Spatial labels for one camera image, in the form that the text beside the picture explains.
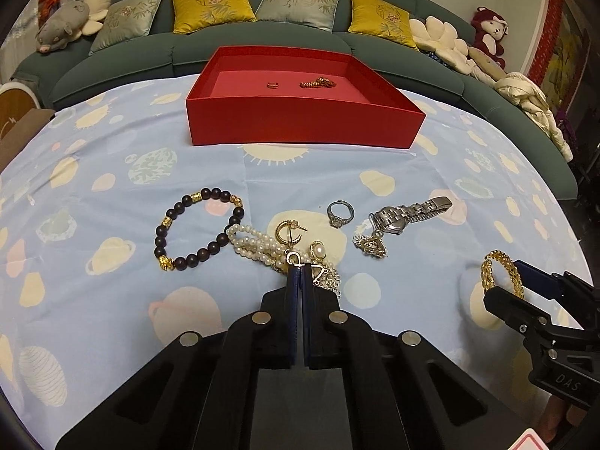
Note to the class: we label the tan plush pillow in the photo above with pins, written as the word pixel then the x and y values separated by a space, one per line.
pixel 483 63

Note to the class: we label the red wall hanging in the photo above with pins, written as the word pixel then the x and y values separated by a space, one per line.
pixel 548 23

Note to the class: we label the gold wristwatch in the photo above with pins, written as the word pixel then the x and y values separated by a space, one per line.
pixel 318 84

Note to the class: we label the yellow floral wall panel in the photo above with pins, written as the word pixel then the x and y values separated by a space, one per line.
pixel 569 65

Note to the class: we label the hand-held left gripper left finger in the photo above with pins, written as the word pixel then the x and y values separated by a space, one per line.
pixel 294 290

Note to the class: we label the red monkey plush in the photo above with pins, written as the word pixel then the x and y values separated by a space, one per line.
pixel 490 33

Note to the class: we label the blue planet print tablecloth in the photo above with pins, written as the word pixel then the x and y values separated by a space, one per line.
pixel 93 243

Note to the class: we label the green sofa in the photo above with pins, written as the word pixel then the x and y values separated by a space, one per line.
pixel 262 40

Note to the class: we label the silver wristwatch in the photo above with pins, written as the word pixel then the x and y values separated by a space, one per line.
pixel 403 218

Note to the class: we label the white flower-shaped cushion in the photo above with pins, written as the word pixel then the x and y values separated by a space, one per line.
pixel 436 33

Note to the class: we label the yellow floral cushion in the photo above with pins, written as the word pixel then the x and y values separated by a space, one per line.
pixel 211 4
pixel 379 18

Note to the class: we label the cream quilt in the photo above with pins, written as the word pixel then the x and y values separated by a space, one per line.
pixel 525 96

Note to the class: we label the grey-green floral cushion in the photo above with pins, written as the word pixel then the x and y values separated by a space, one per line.
pixel 300 0
pixel 126 18

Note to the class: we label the gold hoop earring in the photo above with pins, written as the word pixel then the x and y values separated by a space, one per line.
pixel 283 238

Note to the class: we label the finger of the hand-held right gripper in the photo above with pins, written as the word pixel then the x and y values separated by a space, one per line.
pixel 534 275
pixel 515 309

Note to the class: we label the brown cardboard sheet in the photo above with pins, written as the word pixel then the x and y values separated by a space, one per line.
pixel 28 138

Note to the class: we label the red cardboard box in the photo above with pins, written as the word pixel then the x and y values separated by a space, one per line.
pixel 300 119

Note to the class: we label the gold bangle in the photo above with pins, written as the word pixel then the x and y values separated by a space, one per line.
pixel 490 272

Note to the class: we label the dark blue sequined item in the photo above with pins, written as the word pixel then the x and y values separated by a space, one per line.
pixel 433 57

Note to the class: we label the round white wooden device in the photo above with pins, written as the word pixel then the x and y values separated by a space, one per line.
pixel 14 108

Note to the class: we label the grey pig plush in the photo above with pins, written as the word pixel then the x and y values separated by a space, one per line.
pixel 61 26

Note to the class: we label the person's right hand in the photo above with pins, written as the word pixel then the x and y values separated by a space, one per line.
pixel 565 419

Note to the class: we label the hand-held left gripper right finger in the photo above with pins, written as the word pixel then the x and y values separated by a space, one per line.
pixel 310 290

